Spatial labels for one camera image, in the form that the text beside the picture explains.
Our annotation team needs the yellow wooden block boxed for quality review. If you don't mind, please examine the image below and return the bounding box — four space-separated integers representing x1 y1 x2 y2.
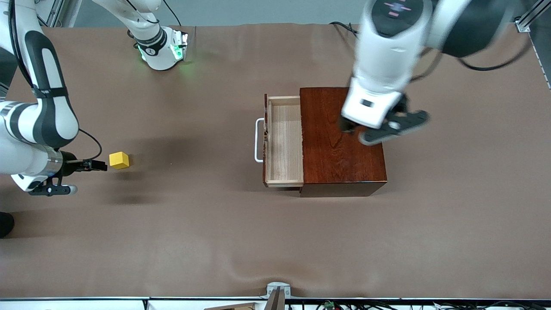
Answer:
109 152 130 170

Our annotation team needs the wooden drawer with white handle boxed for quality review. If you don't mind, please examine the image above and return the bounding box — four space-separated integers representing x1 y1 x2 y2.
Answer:
254 94 305 189

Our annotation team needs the dark red wooden cabinet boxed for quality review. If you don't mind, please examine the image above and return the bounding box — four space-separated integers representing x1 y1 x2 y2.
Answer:
299 87 388 198

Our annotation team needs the black round object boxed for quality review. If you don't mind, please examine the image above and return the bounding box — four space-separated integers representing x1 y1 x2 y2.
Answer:
0 212 15 238

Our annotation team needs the brown table cloth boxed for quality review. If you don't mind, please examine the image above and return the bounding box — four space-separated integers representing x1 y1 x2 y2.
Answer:
0 22 551 300

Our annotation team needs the light wooden board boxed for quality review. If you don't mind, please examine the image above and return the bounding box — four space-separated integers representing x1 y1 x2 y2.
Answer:
203 303 259 310

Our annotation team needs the black base cable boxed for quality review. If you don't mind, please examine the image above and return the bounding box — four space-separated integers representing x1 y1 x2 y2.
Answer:
161 0 181 27
329 21 358 37

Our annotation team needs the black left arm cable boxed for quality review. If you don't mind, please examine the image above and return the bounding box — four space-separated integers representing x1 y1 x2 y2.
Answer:
409 41 531 82

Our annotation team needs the aluminium frame profile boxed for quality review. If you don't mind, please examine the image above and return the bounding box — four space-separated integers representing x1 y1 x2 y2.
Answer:
37 0 82 27
514 0 551 33

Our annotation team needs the grey metal camera bracket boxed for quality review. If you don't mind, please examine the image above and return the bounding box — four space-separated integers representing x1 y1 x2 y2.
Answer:
260 282 291 310

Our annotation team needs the black cable bundle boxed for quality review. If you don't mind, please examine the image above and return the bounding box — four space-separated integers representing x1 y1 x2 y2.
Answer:
288 300 551 310

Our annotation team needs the white table edge rail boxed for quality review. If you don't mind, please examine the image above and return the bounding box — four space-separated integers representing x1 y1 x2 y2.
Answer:
529 32 551 90

